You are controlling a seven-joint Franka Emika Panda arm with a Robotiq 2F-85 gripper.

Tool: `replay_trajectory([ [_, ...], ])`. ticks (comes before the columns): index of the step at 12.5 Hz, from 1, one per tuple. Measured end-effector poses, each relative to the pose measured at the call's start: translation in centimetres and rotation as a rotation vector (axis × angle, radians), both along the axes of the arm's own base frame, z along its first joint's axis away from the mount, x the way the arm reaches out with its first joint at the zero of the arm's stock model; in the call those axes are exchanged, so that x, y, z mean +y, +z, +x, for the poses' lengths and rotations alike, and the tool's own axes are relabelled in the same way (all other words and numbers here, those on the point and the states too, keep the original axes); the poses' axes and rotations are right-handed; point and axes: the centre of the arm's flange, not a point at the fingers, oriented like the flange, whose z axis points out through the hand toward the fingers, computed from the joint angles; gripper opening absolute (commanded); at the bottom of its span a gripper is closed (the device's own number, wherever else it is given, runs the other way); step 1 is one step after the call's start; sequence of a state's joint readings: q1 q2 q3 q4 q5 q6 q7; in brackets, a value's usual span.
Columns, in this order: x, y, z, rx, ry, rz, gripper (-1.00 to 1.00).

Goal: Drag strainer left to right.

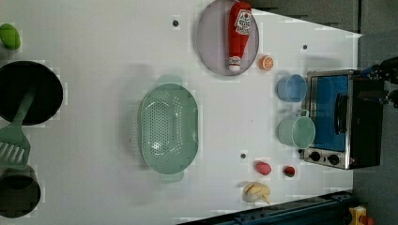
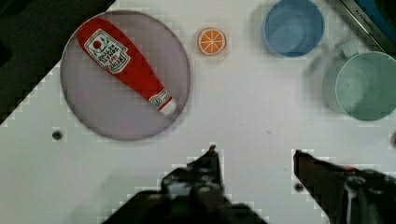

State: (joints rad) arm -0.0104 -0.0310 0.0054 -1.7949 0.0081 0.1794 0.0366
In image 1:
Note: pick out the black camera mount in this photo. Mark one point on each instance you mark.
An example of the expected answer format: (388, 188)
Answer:
(386, 71)

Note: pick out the green toy vegetable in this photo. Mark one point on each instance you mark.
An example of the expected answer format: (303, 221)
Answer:
(10, 36)

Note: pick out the pink toy fruit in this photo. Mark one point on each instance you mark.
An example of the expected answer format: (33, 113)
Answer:
(263, 168)

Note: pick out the black frying pan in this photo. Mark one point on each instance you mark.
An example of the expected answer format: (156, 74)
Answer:
(17, 78)

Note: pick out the yellow banana toy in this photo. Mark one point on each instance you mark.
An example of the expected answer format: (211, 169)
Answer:
(256, 191)

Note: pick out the orange slice toy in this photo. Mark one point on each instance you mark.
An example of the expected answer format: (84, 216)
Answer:
(266, 62)

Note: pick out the black toaster oven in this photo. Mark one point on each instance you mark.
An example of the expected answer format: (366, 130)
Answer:
(348, 117)

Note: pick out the yellow clamp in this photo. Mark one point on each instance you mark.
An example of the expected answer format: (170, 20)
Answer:
(360, 217)

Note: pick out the blue cup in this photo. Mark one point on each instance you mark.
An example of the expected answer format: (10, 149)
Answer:
(292, 88)

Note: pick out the red strawberry toy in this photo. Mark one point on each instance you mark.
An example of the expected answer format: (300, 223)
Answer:
(289, 171)

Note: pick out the red ketchup bottle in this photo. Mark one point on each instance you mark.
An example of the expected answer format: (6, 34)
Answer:
(239, 25)

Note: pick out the grey round plate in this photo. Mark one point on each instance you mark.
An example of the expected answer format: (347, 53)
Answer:
(212, 39)

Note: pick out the green mug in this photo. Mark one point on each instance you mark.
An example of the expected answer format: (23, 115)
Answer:
(297, 130)

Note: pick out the blue table frame rail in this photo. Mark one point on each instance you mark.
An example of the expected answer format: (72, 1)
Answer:
(328, 209)

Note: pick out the green slotted spatula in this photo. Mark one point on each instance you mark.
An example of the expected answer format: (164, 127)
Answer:
(15, 148)

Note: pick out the black pot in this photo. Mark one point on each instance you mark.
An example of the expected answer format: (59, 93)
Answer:
(20, 192)

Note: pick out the green oval strainer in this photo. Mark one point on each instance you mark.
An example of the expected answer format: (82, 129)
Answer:
(168, 120)

